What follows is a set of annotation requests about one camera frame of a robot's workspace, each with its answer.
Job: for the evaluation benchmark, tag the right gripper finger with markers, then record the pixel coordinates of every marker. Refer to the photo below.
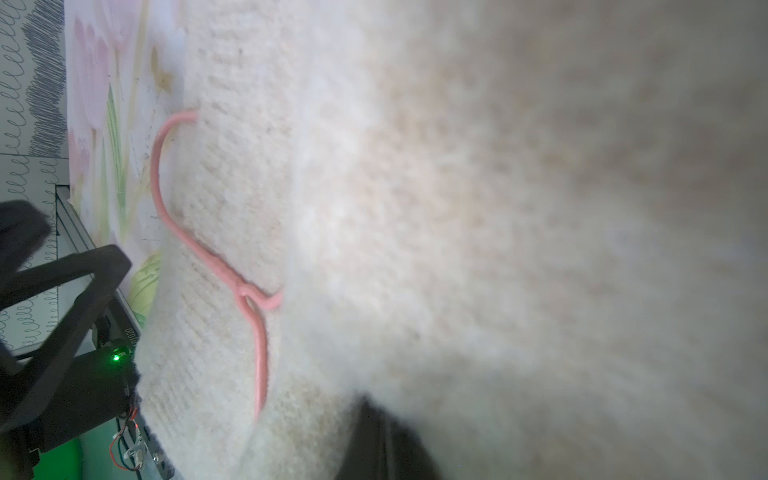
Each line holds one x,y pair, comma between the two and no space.
376,445

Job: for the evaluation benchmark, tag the beige knitted scarf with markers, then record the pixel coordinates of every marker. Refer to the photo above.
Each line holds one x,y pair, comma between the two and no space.
532,232

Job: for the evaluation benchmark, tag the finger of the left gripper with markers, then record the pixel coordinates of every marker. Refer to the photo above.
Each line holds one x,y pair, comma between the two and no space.
66,312
24,229

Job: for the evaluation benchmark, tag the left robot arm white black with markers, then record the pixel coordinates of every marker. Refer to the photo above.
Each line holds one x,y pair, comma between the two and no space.
58,393

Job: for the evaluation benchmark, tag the pink wire hanger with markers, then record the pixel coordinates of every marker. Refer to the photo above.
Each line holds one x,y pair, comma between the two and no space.
250,299

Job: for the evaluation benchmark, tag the pink floral table mat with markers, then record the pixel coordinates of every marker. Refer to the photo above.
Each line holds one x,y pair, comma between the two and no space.
124,68

